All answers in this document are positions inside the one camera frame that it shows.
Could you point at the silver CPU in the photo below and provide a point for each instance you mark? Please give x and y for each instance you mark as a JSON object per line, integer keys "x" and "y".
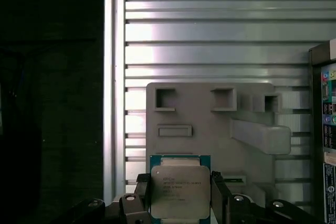
{"x": 181, "y": 190}

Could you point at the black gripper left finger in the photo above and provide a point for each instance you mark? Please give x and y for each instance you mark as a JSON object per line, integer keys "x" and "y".
{"x": 143, "y": 190}

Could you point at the black PC case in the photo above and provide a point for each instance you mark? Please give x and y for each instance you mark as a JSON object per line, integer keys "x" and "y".
{"x": 315, "y": 129}

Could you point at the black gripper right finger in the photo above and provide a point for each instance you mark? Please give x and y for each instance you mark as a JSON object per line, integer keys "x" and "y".
{"x": 220, "y": 197}

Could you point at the grey parts rack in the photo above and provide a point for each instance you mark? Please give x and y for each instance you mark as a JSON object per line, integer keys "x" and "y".
{"x": 204, "y": 129}

